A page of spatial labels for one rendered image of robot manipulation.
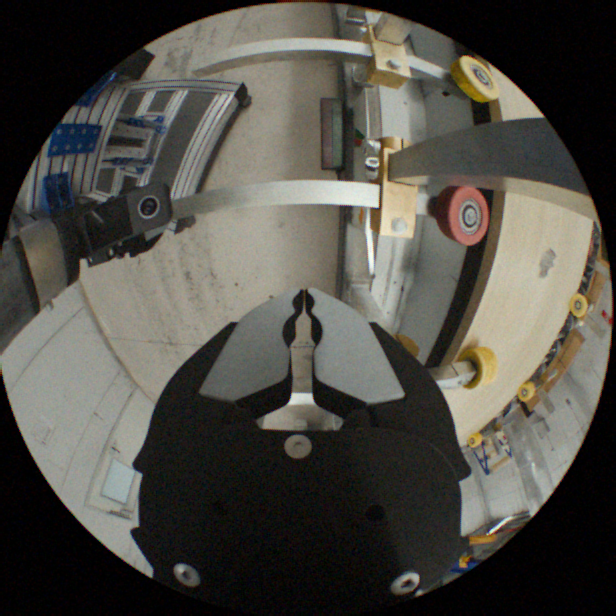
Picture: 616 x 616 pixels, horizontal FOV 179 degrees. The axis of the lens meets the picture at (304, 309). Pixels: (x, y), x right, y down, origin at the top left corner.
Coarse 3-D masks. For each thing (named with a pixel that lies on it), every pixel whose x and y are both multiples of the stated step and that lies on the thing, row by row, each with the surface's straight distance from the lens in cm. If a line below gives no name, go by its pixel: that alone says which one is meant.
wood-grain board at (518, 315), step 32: (512, 96) 49; (512, 224) 39; (544, 224) 51; (576, 224) 78; (512, 256) 41; (576, 256) 85; (480, 288) 38; (512, 288) 45; (544, 288) 61; (576, 288) 102; (480, 320) 41; (512, 320) 52; (544, 320) 75; (448, 352) 45; (512, 352) 66; (544, 352) 105; (512, 384) 97; (480, 416) 106
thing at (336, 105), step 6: (336, 102) 47; (336, 108) 46; (336, 114) 46; (336, 120) 45; (336, 126) 44; (336, 132) 44; (336, 138) 43; (336, 144) 43; (342, 144) 43; (336, 150) 43; (342, 150) 43; (336, 156) 42; (342, 156) 43; (336, 162) 42; (342, 162) 42
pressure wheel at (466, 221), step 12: (444, 192) 29; (456, 192) 27; (468, 192) 29; (444, 204) 27; (456, 204) 27; (468, 204) 29; (480, 204) 30; (444, 216) 27; (456, 216) 27; (468, 216) 29; (480, 216) 31; (444, 228) 28; (456, 228) 28; (468, 228) 29; (480, 228) 31; (456, 240) 28; (468, 240) 29
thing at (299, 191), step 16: (208, 192) 28; (224, 192) 27; (240, 192) 26; (256, 192) 26; (272, 192) 26; (288, 192) 25; (304, 192) 25; (320, 192) 25; (336, 192) 25; (352, 192) 26; (368, 192) 26; (176, 208) 31; (192, 208) 29; (208, 208) 28; (224, 208) 27; (416, 208) 29; (432, 208) 31
